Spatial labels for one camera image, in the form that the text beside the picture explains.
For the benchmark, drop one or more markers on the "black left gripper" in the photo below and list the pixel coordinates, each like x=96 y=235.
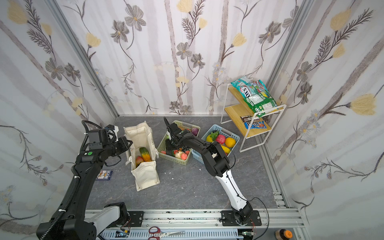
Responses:
x=120 y=144

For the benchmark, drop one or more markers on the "green snack bag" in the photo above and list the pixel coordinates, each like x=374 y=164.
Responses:
x=255 y=95

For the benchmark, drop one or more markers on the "brown candy bag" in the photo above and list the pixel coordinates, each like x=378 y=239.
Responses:
x=248 y=119

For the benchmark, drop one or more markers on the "white metal wooden shelf rack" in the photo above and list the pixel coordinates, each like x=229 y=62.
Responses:
x=237 y=111

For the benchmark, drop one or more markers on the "light blue plastic basket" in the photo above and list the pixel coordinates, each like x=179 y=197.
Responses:
x=214 y=131

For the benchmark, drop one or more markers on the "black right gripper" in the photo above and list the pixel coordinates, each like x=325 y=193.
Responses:
x=173 y=139

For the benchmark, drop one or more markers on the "green orange toy mango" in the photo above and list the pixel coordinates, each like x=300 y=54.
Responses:
x=145 y=154

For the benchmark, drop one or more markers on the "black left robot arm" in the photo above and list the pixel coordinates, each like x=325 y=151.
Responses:
x=68 y=222

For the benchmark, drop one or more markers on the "red handled scissors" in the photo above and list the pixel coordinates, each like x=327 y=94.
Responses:
x=156 y=233

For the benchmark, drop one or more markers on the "cream canvas grocery bag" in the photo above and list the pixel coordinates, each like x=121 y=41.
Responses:
x=145 y=174

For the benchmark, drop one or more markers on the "purple toy cabbage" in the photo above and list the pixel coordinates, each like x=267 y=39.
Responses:
x=195 y=131

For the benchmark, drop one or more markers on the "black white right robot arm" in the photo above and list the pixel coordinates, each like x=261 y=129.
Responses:
x=217 y=164

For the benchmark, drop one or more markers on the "pink red toy strawberry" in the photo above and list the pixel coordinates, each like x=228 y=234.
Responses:
x=221 y=139

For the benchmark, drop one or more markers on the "light green plastic basket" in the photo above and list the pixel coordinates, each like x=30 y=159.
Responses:
x=170 y=155

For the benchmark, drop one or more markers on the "beige toy garlic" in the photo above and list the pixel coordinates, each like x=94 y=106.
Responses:
x=178 y=154

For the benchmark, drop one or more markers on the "blue playing cards box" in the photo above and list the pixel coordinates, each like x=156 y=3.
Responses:
x=104 y=175

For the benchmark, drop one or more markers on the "pink toy peach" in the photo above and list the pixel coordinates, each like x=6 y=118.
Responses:
x=184 y=156

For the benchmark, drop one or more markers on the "orange yellow toy pumpkin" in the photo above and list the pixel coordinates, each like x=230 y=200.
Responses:
x=230 y=142

